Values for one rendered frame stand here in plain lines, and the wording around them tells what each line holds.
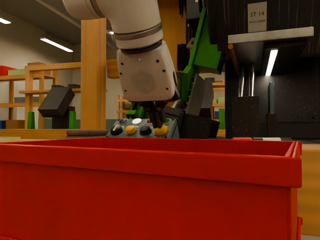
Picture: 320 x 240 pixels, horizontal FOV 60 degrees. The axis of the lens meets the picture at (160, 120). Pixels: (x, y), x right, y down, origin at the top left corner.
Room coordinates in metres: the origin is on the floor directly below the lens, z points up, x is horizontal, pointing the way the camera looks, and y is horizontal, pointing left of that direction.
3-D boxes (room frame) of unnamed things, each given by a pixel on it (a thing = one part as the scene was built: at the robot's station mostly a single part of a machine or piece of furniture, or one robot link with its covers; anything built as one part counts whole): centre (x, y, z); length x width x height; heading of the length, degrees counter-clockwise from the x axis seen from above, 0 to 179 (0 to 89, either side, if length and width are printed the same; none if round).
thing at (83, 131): (0.72, 0.18, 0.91); 0.10 x 0.08 x 0.03; 151
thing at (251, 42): (0.74, -0.28, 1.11); 0.39 x 0.16 x 0.03; 161
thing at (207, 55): (0.82, -0.15, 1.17); 0.13 x 0.12 x 0.20; 71
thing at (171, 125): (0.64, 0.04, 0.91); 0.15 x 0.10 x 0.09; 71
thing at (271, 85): (0.68, -0.27, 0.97); 0.10 x 0.02 x 0.14; 161
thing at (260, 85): (0.95, -0.38, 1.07); 0.30 x 0.18 x 0.34; 71
